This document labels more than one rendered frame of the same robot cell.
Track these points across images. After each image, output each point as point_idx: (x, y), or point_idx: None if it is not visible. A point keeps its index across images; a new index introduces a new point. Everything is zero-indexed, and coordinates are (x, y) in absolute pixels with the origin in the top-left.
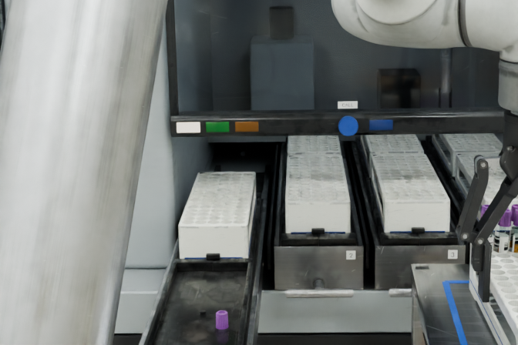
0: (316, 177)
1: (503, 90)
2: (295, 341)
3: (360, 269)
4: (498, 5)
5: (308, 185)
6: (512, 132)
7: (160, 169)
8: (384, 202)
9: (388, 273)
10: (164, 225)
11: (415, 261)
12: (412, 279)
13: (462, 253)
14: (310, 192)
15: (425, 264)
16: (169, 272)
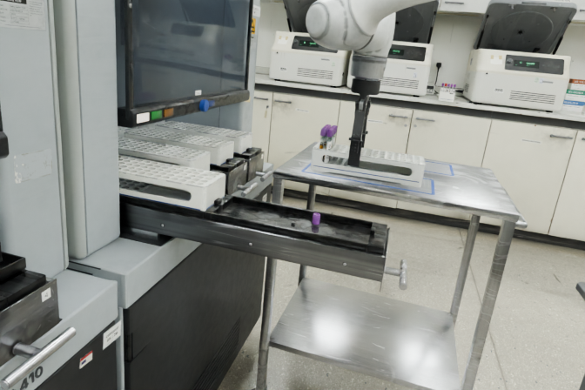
0: (145, 147)
1: (372, 70)
2: (205, 245)
3: (225, 188)
4: (384, 30)
5: (163, 151)
6: (371, 88)
7: (115, 158)
8: (214, 148)
9: (231, 186)
10: (117, 205)
11: (237, 176)
12: (283, 177)
13: (246, 165)
14: (178, 153)
15: (277, 169)
16: (212, 220)
